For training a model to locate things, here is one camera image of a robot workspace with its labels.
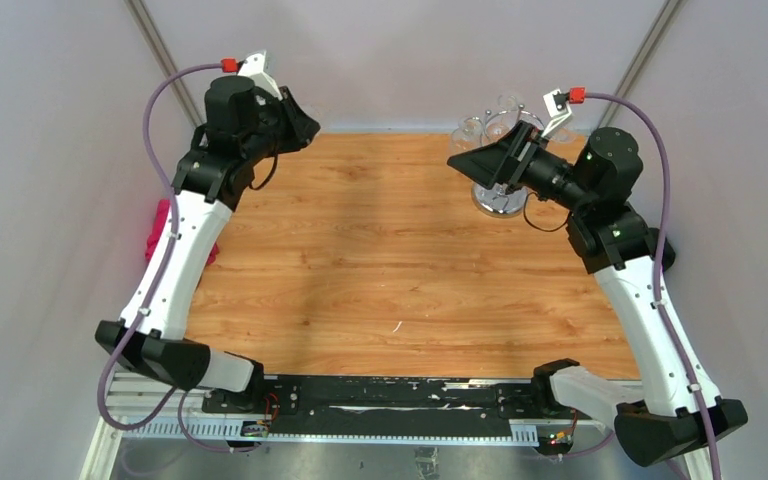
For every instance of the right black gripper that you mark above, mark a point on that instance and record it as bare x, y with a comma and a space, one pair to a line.
506, 160

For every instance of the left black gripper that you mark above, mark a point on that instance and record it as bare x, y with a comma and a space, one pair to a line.
300, 126

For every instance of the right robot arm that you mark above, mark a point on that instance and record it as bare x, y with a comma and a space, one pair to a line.
679, 409

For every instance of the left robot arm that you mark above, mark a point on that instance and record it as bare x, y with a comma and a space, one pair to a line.
246, 122

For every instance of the chrome wine glass rack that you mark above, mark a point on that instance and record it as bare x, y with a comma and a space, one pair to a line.
497, 201

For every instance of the clear wine glass left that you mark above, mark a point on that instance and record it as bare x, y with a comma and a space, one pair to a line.
468, 136

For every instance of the clear wine glass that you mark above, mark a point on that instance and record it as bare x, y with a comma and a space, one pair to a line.
468, 136
508, 109
559, 133

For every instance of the clear wine glass back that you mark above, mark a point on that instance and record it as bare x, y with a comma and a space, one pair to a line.
508, 109

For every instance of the clear wine glass right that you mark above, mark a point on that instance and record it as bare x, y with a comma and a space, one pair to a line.
559, 133

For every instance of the pink cloth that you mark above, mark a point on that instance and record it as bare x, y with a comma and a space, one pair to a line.
160, 218

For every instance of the black cloth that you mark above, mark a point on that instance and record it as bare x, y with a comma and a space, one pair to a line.
668, 256

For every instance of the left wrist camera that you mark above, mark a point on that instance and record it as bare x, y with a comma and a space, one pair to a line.
256, 66

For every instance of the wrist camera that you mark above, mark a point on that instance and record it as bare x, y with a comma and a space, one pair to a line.
256, 66
558, 104

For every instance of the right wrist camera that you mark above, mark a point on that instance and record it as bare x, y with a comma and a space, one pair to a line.
558, 104

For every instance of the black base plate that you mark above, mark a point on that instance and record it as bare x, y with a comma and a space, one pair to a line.
392, 408

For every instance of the aluminium frame rail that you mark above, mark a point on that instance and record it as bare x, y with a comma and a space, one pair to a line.
182, 418

